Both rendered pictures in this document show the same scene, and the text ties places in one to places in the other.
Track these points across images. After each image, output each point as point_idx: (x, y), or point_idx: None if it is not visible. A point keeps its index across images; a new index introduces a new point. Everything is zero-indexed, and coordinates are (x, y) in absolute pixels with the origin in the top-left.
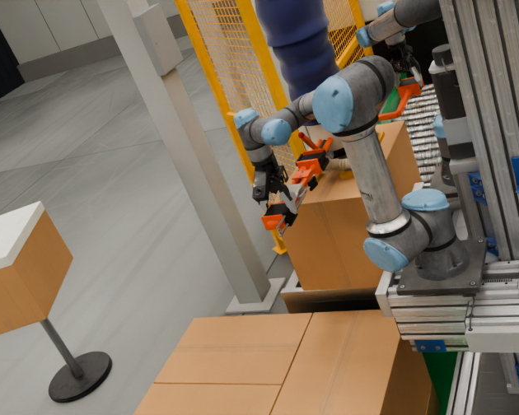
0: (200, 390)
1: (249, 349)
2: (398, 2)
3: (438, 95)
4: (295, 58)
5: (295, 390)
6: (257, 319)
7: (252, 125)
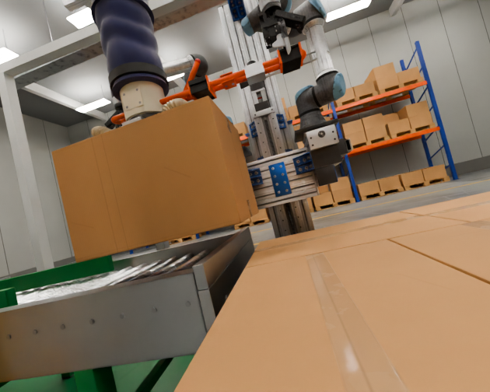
0: None
1: (332, 279)
2: (191, 54)
3: None
4: (149, 23)
5: (389, 232)
6: (238, 303)
7: None
